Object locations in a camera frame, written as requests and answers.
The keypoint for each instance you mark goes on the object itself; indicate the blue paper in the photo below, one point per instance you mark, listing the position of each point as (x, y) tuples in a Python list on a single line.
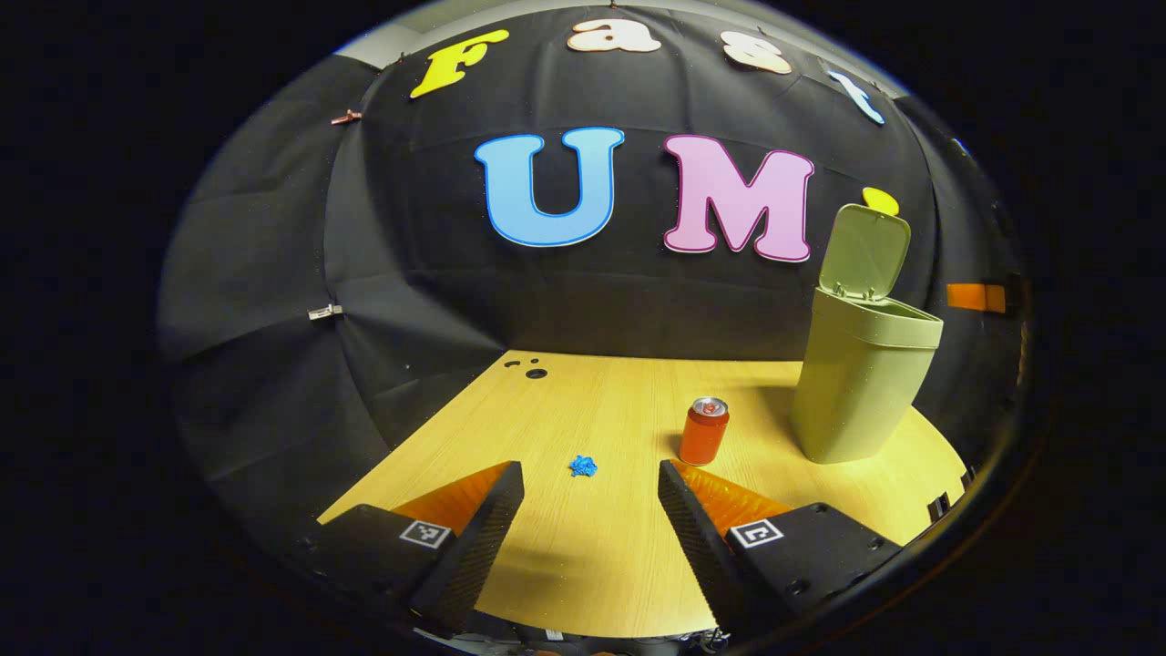
[(583, 466)]

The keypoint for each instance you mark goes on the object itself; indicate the wooden desktop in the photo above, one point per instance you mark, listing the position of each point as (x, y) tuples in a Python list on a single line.
[(592, 410)]

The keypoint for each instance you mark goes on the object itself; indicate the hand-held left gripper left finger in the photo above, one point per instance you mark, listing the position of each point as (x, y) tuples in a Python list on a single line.
[(483, 547)]

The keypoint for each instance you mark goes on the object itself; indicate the silver metal clip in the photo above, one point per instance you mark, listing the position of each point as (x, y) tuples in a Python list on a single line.
[(325, 312)]

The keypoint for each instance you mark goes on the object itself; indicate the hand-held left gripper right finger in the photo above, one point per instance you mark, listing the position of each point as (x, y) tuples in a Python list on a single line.
[(697, 547)]

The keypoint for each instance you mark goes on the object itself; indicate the green desktop garbage bin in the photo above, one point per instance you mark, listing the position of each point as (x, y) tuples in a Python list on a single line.
[(856, 392)]

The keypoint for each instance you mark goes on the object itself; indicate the black backdrop cloth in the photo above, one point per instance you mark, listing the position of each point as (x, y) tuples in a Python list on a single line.
[(410, 228)]

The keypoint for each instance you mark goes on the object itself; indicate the copper metal clip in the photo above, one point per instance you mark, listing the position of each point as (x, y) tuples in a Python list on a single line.
[(346, 117)]

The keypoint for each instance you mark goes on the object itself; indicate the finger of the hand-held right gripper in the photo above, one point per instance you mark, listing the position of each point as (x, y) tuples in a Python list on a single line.
[(975, 298)]

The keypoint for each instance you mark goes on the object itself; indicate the orange pop can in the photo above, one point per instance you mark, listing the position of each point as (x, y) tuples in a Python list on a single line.
[(703, 437)]

